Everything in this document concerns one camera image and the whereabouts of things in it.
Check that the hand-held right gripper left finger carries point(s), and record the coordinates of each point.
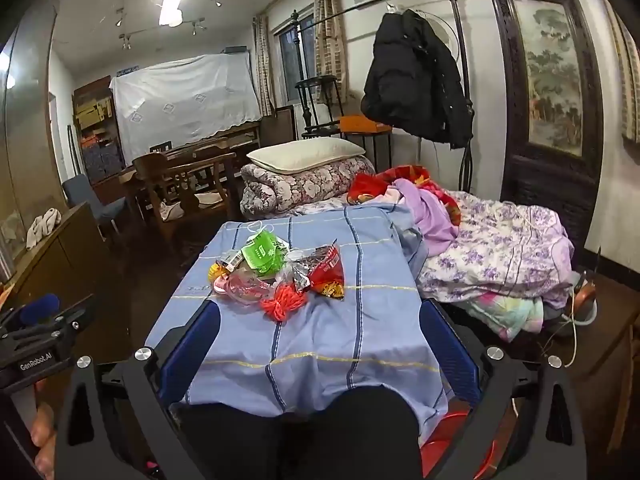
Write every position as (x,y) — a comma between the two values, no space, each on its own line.
(192,355)

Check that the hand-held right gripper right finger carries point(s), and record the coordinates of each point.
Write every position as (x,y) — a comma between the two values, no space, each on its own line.
(450,355)

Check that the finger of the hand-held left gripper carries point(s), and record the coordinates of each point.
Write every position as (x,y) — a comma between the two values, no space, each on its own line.
(40,307)

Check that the red plastic bin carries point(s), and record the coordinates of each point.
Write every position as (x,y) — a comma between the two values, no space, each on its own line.
(445,440)

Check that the yellow wrapper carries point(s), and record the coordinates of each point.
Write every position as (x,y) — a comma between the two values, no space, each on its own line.
(216,272)

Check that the red snack packet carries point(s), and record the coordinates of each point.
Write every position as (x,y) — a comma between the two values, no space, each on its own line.
(327,275)

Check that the person's left hand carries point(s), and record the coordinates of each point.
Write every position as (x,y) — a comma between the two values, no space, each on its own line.
(45,430)

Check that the pastel tie-dye blanket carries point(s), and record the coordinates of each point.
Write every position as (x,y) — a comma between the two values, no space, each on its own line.
(510,315)

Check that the pink plastic wrapper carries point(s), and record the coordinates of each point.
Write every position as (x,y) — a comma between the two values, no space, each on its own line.
(240,287)

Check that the white crumpled cloth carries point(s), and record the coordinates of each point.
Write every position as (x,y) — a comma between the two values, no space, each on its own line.
(44,225)

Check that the white barcode packet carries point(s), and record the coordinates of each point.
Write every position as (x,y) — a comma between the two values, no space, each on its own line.
(231,260)

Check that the orange-red net bag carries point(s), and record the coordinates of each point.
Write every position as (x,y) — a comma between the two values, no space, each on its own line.
(282,302)

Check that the grey upholstered chair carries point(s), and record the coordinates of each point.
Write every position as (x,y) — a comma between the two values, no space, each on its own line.
(100,210)

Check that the purple floral quilt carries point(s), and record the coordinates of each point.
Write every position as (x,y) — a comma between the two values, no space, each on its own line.
(500,250)

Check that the blue checked cloth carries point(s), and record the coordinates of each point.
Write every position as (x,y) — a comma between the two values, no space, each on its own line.
(310,340)

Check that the green packet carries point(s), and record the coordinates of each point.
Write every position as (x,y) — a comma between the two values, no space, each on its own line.
(262,255)

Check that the person's legs black trousers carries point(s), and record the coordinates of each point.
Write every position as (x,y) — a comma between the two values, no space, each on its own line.
(300,440)

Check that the lilac cloth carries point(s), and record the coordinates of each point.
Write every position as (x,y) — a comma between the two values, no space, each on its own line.
(430,215)

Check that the brown and teal appliance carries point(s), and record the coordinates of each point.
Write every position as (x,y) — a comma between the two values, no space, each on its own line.
(585,300)

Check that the wooden armchair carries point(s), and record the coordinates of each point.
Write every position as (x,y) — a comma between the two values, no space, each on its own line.
(150,170)

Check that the red patterned blanket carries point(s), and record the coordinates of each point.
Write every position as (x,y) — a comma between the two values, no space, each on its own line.
(367,190)

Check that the wooden bookshelf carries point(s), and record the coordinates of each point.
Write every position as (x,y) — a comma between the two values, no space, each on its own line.
(97,130)

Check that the maroon floral folded quilt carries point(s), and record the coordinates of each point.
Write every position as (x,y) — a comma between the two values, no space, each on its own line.
(300,187)

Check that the wooden table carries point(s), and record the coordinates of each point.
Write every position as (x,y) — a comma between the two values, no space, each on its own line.
(200,147)

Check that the cream pillow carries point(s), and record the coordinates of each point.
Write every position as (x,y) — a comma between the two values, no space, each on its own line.
(305,155)

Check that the wooden top metal stool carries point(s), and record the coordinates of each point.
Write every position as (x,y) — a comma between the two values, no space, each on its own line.
(370,136)

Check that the dark wooden framed board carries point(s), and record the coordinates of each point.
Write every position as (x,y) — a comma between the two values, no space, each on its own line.
(280,127)

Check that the orange flat box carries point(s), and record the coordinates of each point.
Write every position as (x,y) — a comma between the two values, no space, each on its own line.
(362,124)

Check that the white sheet cover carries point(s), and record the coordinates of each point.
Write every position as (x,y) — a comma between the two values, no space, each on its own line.
(185,100)

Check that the black padded jacket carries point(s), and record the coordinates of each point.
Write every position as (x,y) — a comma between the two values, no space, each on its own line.
(415,80)

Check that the checked curtain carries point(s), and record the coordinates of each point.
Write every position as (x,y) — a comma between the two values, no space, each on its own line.
(330,35)
(264,65)

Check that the black round metal stand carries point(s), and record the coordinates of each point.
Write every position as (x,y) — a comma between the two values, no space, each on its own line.
(315,81)

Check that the carved wooden screen with painting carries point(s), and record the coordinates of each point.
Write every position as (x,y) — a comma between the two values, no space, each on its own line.
(550,70)

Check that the window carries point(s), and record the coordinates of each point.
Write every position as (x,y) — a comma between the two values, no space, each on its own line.
(295,60)

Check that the track light rail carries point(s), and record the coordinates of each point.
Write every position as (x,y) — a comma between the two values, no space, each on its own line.
(197,27)

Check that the black metal bed frame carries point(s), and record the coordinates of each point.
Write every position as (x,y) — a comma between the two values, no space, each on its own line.
(457,20)

